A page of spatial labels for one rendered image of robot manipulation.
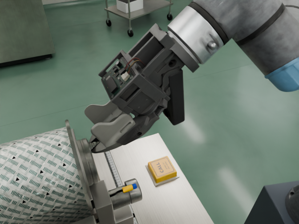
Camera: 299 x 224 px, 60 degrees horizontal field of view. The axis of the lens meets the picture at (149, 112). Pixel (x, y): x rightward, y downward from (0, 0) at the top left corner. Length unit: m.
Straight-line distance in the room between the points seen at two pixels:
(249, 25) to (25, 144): 0.34
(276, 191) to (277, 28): 0.60
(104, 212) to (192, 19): 0.32
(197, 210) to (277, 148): 1.60
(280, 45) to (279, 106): 2.37
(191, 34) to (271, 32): 0.10
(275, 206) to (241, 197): 1.09
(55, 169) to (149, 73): 0.18
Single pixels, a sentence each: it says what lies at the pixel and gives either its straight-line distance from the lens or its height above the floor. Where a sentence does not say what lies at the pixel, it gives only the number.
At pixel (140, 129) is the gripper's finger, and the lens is 0.37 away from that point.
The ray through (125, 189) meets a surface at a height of 1.23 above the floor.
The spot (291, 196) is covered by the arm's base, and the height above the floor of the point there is 0.94.
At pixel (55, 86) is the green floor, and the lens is 2.88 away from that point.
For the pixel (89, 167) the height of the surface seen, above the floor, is 1.27.
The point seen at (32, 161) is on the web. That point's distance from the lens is 0.38.
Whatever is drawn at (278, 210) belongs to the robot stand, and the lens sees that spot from 0.85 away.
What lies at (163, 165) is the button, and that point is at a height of 0.92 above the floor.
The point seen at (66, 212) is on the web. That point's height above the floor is 1.23.
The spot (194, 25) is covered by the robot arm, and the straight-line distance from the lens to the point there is 0.35.
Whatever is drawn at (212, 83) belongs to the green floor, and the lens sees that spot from 2.82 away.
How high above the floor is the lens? 1.59
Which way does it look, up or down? 41 degrees down
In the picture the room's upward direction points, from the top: straight up
